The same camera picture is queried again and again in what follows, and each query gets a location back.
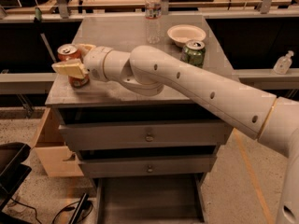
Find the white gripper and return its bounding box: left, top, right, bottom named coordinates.
left=52, top=44, right=113, bottom=82

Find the red coke can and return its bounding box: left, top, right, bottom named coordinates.
left=52, top=44, right=89, bottom=88

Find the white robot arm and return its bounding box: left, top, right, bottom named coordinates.
left=52, top=46, right=299, bottom=224

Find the middle grey drawer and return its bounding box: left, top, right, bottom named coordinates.
left=78, top=155, right=217, bottom=178

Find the green soda can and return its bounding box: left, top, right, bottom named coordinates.
left=180, top=40, right=206, bottom=68

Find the grey metal drawer cabinet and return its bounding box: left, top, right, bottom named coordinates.
left=45, top=13, right=249, bottom=224

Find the top grey drawer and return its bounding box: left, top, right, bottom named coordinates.
left=59, top=119, right=232, bottom=151

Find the open bottom grey drawer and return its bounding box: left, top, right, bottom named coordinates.
left=95, top=175, right=206, bottom=224

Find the clear plastic water bottle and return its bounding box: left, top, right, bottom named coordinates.
left=145, top=0, right=162, bottom=44

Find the light wooden box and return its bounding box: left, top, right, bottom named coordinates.
left=31, top=108, right=83, bottom=177

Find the white paper bowl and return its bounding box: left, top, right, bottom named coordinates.
left=167, top=24, right=206, bottom=48

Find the black chair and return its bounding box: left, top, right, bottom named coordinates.
left=0, top=142, right=31, bottom=224

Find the hand sanitizer bottle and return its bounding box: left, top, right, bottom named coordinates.
left=273, top=50, right=294, bottom=75

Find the black floor cable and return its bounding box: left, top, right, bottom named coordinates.
left=8, top=192, right=94, bottom=224

